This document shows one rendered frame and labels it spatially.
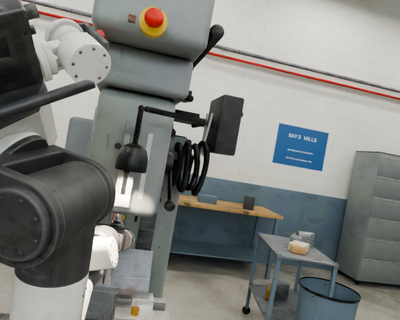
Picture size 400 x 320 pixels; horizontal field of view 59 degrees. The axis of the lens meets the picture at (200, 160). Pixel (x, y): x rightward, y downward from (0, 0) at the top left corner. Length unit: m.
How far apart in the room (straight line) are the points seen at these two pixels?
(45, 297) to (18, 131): 0.20
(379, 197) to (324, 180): 0.86
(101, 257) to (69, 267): 0.31
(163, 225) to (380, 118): 5.61
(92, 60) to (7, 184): 0.24
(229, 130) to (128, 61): 0.50
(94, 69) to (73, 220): 0.25
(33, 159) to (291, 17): 5.79
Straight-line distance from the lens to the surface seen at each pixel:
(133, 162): 0.78
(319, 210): 6.14
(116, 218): 1.00
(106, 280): 1.06
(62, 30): 0.62
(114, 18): 0.83
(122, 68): 0.90
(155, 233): 1.42
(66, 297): 0.49
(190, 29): 0.84
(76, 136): 1.39
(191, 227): 5.43
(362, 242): 5.86
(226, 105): 1.26
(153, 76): 0.90
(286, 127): 5.77
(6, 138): 0.47
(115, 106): 0.92
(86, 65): 0.56
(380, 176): 5.83
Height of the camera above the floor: 1.50
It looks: 1 degrees down
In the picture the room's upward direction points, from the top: 10 degrees clockwise
